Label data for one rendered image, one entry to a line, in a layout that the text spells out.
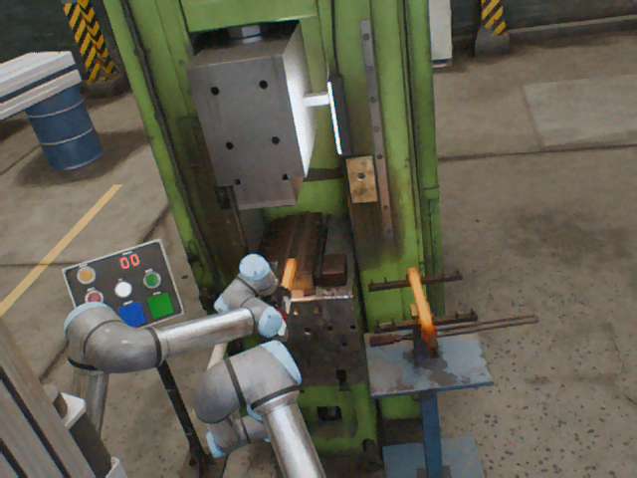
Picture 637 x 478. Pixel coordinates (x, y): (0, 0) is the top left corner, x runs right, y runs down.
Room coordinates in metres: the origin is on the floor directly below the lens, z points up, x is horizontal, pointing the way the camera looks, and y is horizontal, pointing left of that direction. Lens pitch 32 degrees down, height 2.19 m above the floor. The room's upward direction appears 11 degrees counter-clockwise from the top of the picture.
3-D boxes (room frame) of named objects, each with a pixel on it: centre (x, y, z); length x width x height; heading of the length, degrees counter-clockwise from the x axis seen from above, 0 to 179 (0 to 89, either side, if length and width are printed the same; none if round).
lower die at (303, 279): (1.93, 0.10, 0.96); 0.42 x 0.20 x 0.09; 169
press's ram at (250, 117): (1.92, 0.06, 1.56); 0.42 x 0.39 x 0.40; 169
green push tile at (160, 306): (1.65, 0.59, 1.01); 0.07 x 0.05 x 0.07; 104
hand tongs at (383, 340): (1.53, -0.41, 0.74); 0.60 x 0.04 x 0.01; 86
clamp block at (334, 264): (1.74, -0.04, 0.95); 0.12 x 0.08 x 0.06; 169
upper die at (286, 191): (1.93, 0.10, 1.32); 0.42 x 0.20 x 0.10; 169
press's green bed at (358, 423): (1.93, 0.05, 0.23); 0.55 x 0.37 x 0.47; 169
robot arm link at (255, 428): (1.15, 0.25, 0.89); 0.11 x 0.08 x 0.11; 106
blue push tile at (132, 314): (1.63, 0.68, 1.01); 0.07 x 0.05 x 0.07; 104
